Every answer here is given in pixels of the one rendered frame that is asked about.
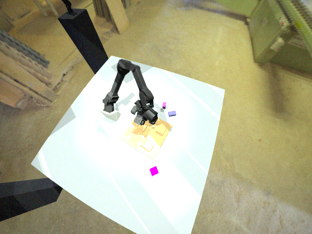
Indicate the purple cube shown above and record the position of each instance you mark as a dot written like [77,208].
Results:
[154,170]

